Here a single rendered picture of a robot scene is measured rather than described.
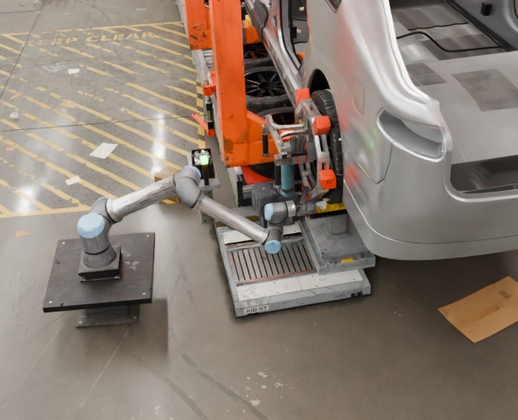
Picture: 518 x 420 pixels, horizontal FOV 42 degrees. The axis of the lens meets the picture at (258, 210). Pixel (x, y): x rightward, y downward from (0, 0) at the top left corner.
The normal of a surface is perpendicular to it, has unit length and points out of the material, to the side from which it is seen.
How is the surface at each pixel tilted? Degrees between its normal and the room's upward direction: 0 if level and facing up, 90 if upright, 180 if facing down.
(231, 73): 90
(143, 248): 0
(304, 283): 0
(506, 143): 19
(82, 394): 0
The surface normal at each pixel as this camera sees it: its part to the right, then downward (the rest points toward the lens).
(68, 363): -0.04, -0.80
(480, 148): 0.03, -0.56
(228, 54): 0.20, 0.58
